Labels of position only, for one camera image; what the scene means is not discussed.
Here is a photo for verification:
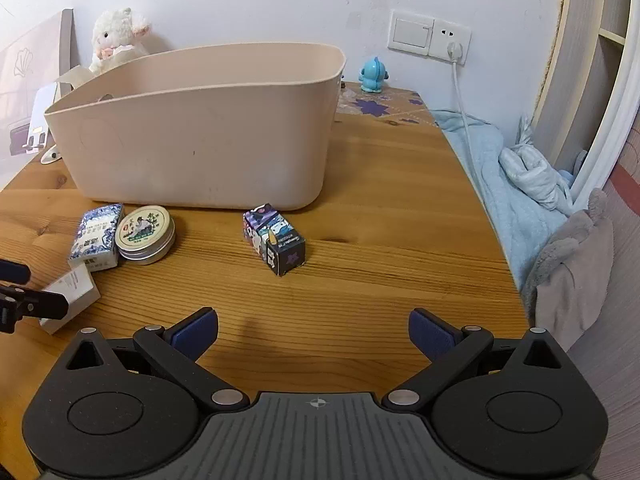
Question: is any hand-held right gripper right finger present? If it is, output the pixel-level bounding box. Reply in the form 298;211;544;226
382;308;572;414

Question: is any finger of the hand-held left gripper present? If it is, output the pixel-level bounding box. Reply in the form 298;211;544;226
0;284;69;334
0;259;31;284

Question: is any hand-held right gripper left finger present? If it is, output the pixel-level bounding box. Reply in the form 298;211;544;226
59;307;250;414

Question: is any plain white box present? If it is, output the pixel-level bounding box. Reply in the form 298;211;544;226
39;263;101;336

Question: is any blue white patterned box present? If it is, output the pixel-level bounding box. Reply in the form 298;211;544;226
67;203;126;274

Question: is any round metal tin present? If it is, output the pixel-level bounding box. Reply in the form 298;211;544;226
114;205;177;265

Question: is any purple printed small carton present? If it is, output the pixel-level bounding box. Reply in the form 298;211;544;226
243;203;307;277

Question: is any light blue blanket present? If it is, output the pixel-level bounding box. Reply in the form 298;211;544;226
429;108;572;322

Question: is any grey plush cloth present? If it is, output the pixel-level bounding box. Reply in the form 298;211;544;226
520;187;617;352

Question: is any white desk stand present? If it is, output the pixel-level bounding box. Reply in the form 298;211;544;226
22;82;64;166

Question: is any beige plastic bin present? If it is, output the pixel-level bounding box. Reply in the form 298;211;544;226
43;43;348;212

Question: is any pale grey crumpled cloth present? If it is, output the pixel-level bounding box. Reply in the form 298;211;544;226
497;115;577;212

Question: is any beige paper bag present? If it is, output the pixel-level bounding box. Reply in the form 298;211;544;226
54;62;103;98

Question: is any beige printed board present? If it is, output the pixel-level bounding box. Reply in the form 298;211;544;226
0;8;76;177

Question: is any purple flower table mat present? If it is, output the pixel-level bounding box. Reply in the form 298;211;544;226
333;82;437;129

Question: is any white plush lamb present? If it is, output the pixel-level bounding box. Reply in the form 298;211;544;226
88;7;153;75

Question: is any blue toy figure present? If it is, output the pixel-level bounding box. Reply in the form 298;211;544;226
358;56;385;95

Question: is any light wooden shelf unit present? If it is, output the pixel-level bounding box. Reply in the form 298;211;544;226
529;0;640;173

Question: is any white power cable with plug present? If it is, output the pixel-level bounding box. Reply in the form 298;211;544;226
446;40;477;173

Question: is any white curved rail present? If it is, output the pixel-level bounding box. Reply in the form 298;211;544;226
569;20;640;203

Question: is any white wall socket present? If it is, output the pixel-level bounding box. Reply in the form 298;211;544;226
428;18;472;66

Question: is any white wall switch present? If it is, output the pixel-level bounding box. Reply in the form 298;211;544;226
388;9;436;57

